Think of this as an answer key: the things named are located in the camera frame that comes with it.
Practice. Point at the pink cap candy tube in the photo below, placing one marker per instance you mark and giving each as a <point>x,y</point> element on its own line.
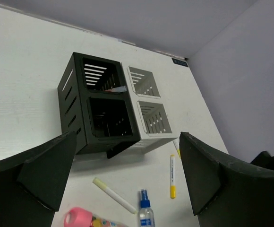
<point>79,217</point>

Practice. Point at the black slotted pen holder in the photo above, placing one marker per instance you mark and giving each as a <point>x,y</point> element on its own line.
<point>104,121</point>

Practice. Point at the red ink pen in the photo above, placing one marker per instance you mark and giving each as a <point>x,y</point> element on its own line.
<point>120,89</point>

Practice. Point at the white slotted pen holder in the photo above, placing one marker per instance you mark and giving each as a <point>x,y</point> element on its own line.
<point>148,102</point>

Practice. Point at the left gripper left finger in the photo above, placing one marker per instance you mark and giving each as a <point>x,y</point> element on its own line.
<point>32,182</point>

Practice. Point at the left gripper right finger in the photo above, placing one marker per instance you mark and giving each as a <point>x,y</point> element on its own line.
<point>225,191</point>

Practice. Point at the pale yellow cap marker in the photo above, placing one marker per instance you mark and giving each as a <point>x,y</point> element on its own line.
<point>121,201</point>

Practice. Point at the right corner label sticker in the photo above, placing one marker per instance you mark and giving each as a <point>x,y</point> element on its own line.
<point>180,62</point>

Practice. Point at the blue spray bottle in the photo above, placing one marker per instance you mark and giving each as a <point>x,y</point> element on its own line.
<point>146,214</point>

